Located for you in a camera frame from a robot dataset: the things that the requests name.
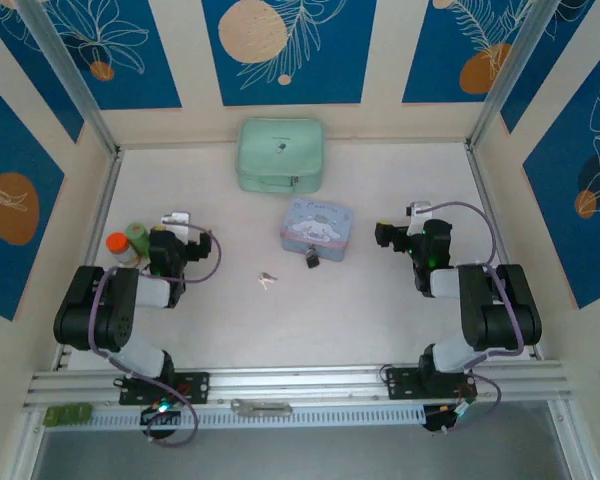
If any blue cartoon tin box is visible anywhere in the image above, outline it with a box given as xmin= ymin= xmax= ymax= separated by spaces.
xmin=279 ymin=197 xmax=355 ymax=264

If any green bottle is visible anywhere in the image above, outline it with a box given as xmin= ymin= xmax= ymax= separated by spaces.
xmin=124 ymin=221 xmax=154 ymax=256

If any jar with orange lid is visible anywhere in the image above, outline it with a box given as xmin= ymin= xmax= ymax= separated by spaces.
xmin=105 ymin=233 xmax=142 ymax=271

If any mint green zip pouch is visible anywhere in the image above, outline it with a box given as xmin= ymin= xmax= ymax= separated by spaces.
xmin=235 ymin=117 xmax=327 ymax=195

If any black controller board with LED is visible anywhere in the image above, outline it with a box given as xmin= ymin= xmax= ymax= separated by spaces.
xmin=423 ymin=403 xmax=470 ymax=434
xmin=139 ymin=403 xmax=182 ymax=427

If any silver metal latch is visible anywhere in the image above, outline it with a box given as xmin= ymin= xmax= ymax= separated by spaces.
xmin=229 ymin=398 xmax=294 ymax=417

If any green circuit board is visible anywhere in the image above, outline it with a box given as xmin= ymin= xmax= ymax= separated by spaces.
xmin=44 ymin=402 xmax=92 ymax=429

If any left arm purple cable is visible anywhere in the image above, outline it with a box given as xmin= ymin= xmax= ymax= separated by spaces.
xmin=87 ymin=215 xmax=224 ymax=449

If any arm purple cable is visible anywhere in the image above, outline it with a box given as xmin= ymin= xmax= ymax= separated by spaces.
xmin=87 ymin=215 xmax=224 ymax=449
xmin=429 ymin=200 xmax=527 ymax=435

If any left wrist camera box silver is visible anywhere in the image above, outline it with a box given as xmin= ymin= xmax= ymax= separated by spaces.
xmin=160 ymin=210 xmax=194 ymax=239

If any wrist camera box silver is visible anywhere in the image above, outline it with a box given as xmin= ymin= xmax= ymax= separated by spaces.
xmin=160 ymin=210 xmax=194 ymax=239
xmin=405 ymin=199 xmax=434 ymax=236

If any right wrist camera box silver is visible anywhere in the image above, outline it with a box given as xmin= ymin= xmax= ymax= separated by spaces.
xmin=405 ymin=199 xmax=434 ymax=236

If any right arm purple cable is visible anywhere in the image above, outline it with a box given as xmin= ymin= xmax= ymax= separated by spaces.
xmin=429 ymin=200 xmax=527 ymax=435

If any aluminium table side rail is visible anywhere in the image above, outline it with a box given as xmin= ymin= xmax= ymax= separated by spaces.
xmin=52 ymin=147 xmax=126 ymax=371
xmin=464 ymin=144 xmax=544 ymax=361

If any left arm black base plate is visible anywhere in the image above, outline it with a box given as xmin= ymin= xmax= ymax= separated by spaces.
xmin=118 ymin=370 xmax=211 ymax=406

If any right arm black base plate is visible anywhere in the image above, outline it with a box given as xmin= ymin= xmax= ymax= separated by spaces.
xmin=385 ymin=367 xmax=479 ymax=401

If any aluminium mounting rail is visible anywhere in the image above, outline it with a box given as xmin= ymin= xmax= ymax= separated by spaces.
xmin=22 ymin=360 xmax=574 ymax=410

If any white slotted cable duct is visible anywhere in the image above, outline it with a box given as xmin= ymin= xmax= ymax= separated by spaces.
xmin=87 ymin=404 xmax=426 ymax=431

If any aluminium frame post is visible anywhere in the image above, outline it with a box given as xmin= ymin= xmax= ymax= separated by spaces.
xmin=465 ymin=0 xmax=564 ymax=151
xmin=14 ymin=0 xmax=121 ymax=156

